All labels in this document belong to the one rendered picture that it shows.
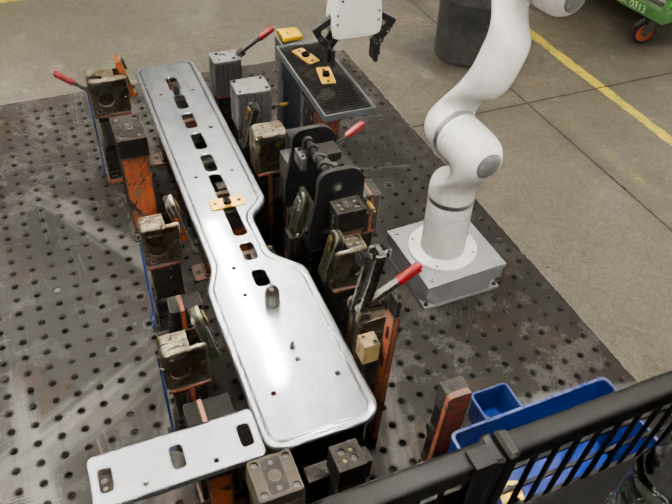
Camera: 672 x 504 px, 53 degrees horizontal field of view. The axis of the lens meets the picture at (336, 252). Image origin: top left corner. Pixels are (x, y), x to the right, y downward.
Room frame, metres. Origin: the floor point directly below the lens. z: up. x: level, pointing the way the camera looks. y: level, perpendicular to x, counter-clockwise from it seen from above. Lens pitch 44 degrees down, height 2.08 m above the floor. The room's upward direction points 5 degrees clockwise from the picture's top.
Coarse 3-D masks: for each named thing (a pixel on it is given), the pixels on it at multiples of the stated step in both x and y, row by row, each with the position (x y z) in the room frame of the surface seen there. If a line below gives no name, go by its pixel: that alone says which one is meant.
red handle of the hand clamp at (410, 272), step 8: (416, 264) 0.94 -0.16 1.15; (408, 272) 0.93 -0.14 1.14; (416, 272) 0.93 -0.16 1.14; (392, 280) 0.92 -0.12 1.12; (400, 280) 0.92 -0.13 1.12; (408, 280) 0.92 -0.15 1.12; (384, 288) 0.91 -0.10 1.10; (392, 288) 0.91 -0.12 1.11; (376, 296) 0.90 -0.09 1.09; (384, 296) 0.90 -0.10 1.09
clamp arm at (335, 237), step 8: (336, 232) 1.05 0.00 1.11; (328, 240) 1.05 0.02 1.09; (336, 240) 1.04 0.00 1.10; (344, 240) 1.05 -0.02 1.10; (328, 248) 1.04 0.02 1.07; (336, 248) 1.04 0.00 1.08; (328, 256) 1.04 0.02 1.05; (320, 264) 1.06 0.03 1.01; (328, 264) 1.03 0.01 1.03; (320, 272) 1.05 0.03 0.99; (328, 272) 1.03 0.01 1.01; (328, 280) 1.03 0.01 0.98
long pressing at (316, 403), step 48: (144, 96) 1.69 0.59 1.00; (192, 96) 1.71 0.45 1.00; (192, 144) 1.47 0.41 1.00; (192, 192) 1.28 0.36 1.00; (240, 192) 1.29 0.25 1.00; (240, 240) 1.12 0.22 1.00; (240, 288) 0.97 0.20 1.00; (288, 288) 0.98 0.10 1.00; (240, 336) 0.84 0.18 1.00; (288, 336) 0.85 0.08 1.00; (336, 336) 0.86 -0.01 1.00; (240, 384) 0.74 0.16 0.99; (288, 384) 0.74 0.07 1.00; (336, 384) 0.75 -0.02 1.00; (288, 432) 0.64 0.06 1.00; (336, 432) 0.65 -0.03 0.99
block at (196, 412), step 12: (216, 396) 0.71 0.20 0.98; (228, 396) 0.72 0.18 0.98; (192, 408) 0.68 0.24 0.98; (204, 408) 0.69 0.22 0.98; (216, 408) 0.69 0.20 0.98; (228, 408) 0.69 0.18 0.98; (192, 420) 0.66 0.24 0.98; (204, 420) 0.66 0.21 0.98; (204, 480) 0.64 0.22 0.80; (240, 480) 0.68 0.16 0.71; (204, 492) 0.63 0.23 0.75
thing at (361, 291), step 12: (360, 252) 0.89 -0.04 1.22; (372, 252) 0.91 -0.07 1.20; (384, 252) 0.90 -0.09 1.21; (360, 264) 0.87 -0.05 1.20; (372, 264) 0.88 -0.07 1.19; (360, 276) 0.90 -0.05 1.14; (372, 276) 0.88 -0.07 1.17; (360, 288) 0.90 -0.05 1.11; (372, 288) 0.88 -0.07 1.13; (360, 300) 0.90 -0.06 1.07
